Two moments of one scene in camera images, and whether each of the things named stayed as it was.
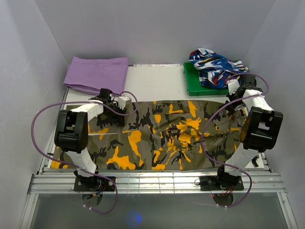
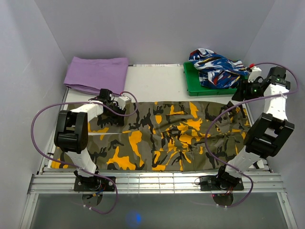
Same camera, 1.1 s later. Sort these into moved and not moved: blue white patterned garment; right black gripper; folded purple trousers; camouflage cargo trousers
Moved: right black gripper
Not moved: blue white patterned garment; camouflage cargo trousers; folded purple trousers
